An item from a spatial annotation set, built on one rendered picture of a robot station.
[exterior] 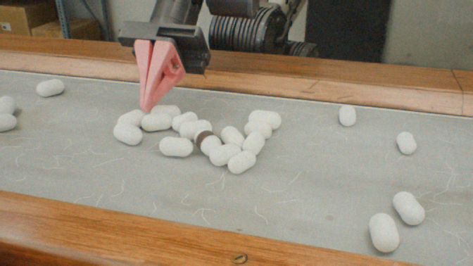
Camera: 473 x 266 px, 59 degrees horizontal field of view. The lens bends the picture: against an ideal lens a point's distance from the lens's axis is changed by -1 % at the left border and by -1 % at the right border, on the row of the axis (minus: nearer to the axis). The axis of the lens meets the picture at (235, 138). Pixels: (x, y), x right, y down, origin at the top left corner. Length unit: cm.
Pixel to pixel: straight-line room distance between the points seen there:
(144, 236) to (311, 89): 35
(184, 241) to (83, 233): 7
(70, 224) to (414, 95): 44
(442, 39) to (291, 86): 200
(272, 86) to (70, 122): 27
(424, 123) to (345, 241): 25
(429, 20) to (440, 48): 16
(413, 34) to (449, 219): 216
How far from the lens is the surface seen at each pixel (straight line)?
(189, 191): 40
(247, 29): 84
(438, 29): 253
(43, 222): 36
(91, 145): 50
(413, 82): 62
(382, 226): 35
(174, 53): 51
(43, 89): 63
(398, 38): 254
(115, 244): 32
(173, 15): 53
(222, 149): 42
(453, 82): 64
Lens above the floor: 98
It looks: 29 degrees down
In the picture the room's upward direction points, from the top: straight up
